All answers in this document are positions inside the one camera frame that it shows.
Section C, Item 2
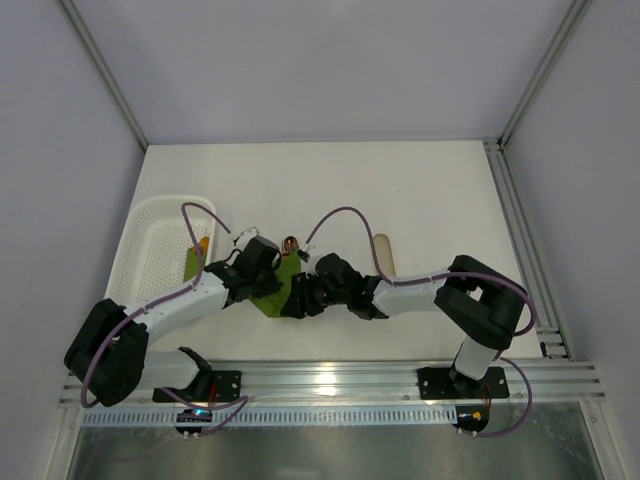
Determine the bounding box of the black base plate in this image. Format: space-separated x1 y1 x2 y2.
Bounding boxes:
416 366 510 400
152 370 242 403

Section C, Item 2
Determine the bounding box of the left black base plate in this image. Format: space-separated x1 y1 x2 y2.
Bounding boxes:
152 370 242 403

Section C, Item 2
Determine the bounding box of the white perforated plastic basket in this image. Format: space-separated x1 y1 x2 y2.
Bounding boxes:
105 195 215 305

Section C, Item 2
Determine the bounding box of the beige utensil holder tray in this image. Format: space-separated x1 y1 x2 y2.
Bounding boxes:
373 233 396 278

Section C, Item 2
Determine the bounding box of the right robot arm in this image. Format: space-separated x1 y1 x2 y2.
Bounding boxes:
280 253 528 398

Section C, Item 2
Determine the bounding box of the aluminium front rail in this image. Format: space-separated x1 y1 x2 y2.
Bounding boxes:
211 359 606 405

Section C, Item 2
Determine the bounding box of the right aluminium side rail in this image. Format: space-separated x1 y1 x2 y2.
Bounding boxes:
483 139 574 362

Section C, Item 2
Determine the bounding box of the green paper napkin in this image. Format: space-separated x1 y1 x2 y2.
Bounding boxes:
249 254 301 320

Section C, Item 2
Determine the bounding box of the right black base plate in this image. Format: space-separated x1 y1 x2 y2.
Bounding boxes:
416 366 510 400

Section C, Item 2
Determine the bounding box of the white slotted cable duct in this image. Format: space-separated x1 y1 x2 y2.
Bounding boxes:
82 403 457 428

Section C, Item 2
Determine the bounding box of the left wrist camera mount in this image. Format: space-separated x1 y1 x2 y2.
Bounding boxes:
233 227 259 250

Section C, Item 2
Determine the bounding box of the left corner frame post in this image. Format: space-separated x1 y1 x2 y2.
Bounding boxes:
55 0 149 152

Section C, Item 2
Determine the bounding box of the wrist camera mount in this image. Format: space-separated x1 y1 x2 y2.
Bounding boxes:
233 227 259 250
298 243 319 262

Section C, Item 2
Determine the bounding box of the right corner frame post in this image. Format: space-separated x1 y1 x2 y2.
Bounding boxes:
497 0 592 149

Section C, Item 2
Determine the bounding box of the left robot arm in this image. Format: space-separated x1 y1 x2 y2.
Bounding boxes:
63 236 281 408

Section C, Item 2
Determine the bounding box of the green card in basket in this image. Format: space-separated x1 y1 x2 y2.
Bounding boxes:
183 236 210 282

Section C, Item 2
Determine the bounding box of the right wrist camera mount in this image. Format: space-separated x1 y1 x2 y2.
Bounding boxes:
298 243 319 262

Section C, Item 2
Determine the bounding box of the corner frame post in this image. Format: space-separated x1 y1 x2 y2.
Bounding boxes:
55 0 149 152
497 0 592 149

